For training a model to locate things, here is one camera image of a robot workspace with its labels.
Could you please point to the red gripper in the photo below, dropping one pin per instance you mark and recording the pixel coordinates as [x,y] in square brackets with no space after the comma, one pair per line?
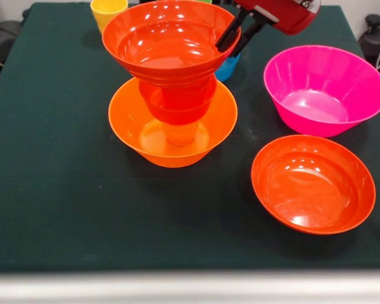
[288,16]

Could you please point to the large red bowl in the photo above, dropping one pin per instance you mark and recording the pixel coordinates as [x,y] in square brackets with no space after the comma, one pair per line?
[310,190]
[164,47]

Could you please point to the red cup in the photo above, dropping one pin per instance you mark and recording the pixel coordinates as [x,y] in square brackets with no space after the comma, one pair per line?
[183,98]

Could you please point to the small red bowl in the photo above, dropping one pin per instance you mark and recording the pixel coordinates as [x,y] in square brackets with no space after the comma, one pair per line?
[177,117]

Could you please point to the large pink bowl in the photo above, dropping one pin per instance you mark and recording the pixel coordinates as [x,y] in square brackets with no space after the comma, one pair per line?
[320,104]

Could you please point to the orange cup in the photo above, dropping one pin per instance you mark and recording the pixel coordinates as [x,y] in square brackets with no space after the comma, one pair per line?
[181,134]

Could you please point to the large orange bowl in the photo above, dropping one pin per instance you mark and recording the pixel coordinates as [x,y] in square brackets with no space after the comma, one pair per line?
[126,120]

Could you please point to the blue bowl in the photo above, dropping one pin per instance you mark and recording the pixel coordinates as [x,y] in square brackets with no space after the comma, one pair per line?
[226,68]

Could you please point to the black round device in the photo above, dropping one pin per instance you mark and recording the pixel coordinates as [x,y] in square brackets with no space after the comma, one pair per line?
[373,41]

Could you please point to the yellow cup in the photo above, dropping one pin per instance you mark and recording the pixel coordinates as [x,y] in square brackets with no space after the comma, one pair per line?
[104,12]

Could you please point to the dark green table cloth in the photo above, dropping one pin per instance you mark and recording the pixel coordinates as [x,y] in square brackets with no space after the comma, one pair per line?
[82,206]

